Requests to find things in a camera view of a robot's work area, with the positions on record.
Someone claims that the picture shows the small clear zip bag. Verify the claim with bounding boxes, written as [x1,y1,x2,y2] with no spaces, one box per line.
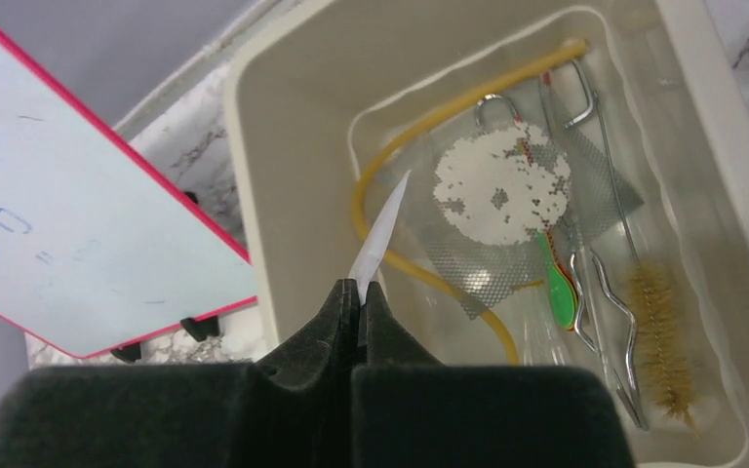
[348,170,412,306]

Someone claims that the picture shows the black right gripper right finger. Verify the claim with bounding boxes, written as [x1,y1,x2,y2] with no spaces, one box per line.
[351,283,634,467]

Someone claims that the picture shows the yellow rubber tubing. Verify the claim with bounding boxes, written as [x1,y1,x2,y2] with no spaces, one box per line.
[351,40,588,365]

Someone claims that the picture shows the beige plastic bin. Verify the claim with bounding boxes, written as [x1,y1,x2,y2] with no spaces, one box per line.
[224,1,749,467]

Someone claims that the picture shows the bundle of clear pipettes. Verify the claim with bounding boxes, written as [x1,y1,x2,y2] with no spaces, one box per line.
[512,287,571,366]

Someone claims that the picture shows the metal crucible tongs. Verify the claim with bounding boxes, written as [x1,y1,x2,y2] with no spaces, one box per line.
[474,58,650,433]

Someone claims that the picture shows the bag of filter paper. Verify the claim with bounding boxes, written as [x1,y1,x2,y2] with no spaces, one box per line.
[380,102,646,321]

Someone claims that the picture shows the pink framed whiteboard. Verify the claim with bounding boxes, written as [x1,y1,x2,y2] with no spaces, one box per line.
[0,30,257,358]

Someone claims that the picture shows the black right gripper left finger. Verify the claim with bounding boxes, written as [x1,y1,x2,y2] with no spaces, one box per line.
[0,279,360,467]

